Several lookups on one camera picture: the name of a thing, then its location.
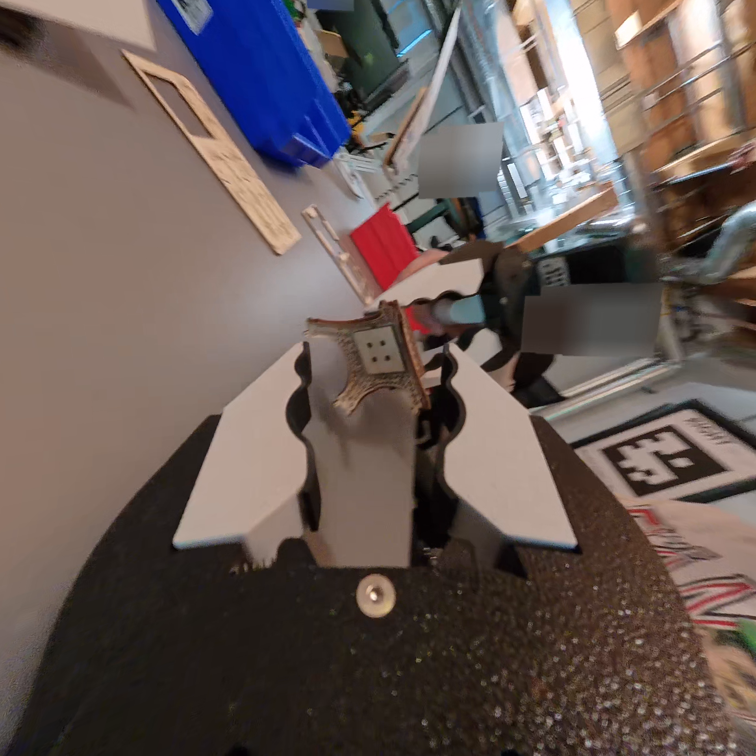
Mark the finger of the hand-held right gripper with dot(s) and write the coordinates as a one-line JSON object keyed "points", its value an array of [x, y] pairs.
{"points": [[487, 351], [437, 280]]}

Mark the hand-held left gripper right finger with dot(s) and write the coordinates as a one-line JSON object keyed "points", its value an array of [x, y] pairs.
{"points": [[508, 472]]}

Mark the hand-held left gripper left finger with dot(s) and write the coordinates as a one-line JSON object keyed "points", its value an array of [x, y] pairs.
{"points": [[242, 460]]}

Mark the wooden tower base model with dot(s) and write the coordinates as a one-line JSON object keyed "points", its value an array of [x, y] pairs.
{"points": [[380, 351]]}

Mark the grey desk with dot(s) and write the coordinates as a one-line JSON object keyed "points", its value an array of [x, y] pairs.
{"points": [[118, 295]]}

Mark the red plastic bin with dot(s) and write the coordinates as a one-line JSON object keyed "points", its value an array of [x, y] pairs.
{"points": [[384, 248]]}

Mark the black white marker sheet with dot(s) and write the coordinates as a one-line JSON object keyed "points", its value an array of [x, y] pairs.
{"points": [[661, 460]]}

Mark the white board panel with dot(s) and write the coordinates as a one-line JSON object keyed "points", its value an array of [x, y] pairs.
{"points": [[431, 94]]}

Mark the wooden sheet with tower parts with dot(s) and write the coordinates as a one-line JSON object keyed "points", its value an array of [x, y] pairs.
{"points": [[248, 183]]}

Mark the green cabinet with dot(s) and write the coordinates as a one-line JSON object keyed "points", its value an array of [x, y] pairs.
{"points": [[366, 47]]}

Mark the metal storage shelving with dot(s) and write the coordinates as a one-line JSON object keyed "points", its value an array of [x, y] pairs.
{"points": [[679, 77]]}

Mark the blue plastic bin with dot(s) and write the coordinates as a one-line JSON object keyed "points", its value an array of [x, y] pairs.
{"points": [[254, 71]]}

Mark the empty wooden sheet frame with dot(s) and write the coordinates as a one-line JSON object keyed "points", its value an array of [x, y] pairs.
{"points": [[345, 260]]}

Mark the silver flexible duct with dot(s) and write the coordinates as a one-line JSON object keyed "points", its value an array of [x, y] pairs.
{"points": [[720, 242]]}

